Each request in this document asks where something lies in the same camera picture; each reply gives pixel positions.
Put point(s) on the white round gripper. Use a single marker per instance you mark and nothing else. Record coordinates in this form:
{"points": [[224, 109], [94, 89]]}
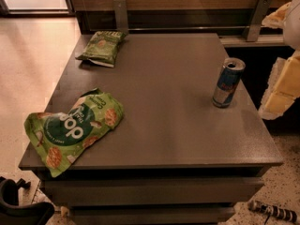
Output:
{"points": [[293, 23]]}

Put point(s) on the blue silver redbull can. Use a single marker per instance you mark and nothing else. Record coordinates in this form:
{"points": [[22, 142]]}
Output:
{"points": [[228, 80]]}

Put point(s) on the green jalapeno chip bag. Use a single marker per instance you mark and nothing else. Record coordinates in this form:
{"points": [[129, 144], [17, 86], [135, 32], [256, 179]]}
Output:
{"points": [[102, 48]]}

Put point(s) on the large green pop snack bag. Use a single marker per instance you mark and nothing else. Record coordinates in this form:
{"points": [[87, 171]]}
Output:
{"points": [[60, 138]]}

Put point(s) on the grey drawer cabinet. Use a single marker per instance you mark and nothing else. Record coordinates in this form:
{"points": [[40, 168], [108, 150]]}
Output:
{"points": [[175, 158]]}

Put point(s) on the black white striped tool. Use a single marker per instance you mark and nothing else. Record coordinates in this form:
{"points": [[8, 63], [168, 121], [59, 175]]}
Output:
{"points": [[274, 211]]}

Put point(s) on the right metal wall bracket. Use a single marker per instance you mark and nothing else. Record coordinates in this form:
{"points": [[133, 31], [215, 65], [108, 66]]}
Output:
{"points": [[253, 29]]}

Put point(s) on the metal wall bracket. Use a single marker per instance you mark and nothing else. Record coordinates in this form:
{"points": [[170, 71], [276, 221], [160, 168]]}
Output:
{"points": [[253, 29], [121, 15]]}

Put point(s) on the left metal wall bracket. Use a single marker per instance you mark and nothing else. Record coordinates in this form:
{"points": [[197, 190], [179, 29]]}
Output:
{"points": [[121, 15]]}

